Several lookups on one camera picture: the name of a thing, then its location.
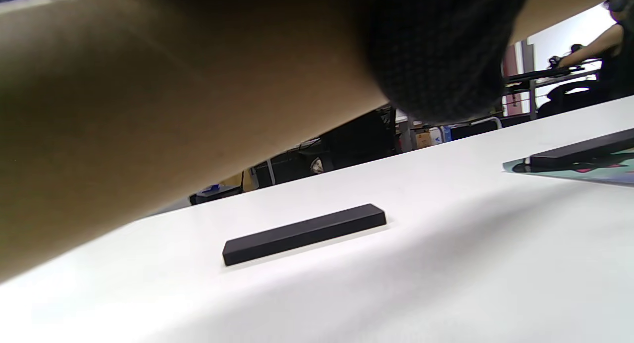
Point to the person's left hand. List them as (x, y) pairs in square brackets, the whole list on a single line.
[(441, 50)]

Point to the colourful cartoon panel poster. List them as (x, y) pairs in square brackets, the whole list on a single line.
[(594, 177)]

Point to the black bar weight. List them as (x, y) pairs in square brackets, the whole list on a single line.
[(579, 154), (302, 234)]

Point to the brown cardboard mailing tube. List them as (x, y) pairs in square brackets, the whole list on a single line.
[(148, 110)]

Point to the brown cardboard box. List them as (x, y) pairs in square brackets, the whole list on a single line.
[(422, 140)]

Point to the black wheeled computer stand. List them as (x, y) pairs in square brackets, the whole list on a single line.
[(356, 140)]

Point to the black office chair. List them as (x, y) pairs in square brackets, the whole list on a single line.
[(569, 97)]

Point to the small blue object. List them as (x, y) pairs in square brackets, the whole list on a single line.
[(210, 189)]

